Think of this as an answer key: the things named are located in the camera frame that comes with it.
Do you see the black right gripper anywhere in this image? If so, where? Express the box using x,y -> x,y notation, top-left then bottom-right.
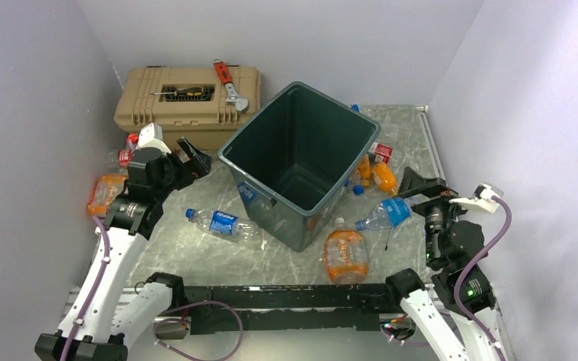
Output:
397,165 -> 479,263

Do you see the clear bottle light blue label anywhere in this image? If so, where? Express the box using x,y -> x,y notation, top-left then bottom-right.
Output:
354,197 -> 414,231

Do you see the small orange juice bottle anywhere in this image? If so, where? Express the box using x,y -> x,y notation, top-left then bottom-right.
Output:
371,162 -> 398,198

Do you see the Pepsi bottle blue cap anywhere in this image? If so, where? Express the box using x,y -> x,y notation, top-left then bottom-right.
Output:
344,171 -> 364,196

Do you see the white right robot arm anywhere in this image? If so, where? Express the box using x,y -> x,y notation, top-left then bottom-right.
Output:
384,167 -> 513,360

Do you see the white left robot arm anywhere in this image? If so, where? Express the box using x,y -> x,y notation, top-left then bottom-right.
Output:
34,137 -> 212,360

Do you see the dark green plastic bin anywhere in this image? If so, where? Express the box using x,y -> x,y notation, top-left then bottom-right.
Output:
218,81 -> 381,252

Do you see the tan plastic toolbox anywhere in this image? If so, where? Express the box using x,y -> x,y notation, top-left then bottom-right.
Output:
114,65 -> 262,150

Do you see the black yellow screwdriver on table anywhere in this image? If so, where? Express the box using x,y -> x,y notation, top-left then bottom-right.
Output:
384,227 -> 395,251

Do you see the black yellow screwdriver in toolbox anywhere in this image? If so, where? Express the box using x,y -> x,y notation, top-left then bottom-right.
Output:
153,87 -> 204,96

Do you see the clear Pepsi bottle blue label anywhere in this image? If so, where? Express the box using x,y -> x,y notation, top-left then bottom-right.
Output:
185,208 -> 259,241

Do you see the clear bottle red label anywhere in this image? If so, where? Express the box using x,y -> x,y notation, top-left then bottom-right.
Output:
105,134 -> 138,171

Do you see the crushed orange bottle left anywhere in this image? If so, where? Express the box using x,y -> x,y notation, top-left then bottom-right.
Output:
87,174 -> 128,218

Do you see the large orange bottle front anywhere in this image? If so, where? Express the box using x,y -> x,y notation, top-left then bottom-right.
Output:
324,217 -> 369,284

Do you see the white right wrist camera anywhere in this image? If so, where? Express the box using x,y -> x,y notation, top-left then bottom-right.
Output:
449,183 -> 503,214

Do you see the red handled adjustable wrench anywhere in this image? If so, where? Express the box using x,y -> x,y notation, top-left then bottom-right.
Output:
213,58 -> 249,113

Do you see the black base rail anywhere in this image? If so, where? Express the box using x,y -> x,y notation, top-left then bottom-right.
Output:
172,284 -> 402,335

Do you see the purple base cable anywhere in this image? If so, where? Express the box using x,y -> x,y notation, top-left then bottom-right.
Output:
151,300 -> 245,361

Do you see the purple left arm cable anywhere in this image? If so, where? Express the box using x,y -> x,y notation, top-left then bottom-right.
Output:
58,216 -> 111,361

